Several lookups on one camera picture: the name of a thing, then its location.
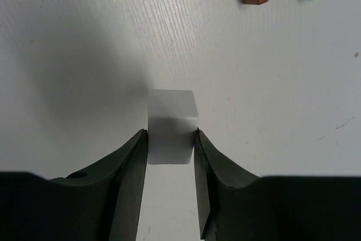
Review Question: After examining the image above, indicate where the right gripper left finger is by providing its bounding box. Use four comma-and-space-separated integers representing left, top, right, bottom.
1, 129, 148, 240

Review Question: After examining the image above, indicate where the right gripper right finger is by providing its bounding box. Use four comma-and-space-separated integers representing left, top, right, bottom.
194, 130, 360, 240

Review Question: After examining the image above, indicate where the white cube block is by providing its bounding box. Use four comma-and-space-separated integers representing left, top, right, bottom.
147, 89, 199, 165

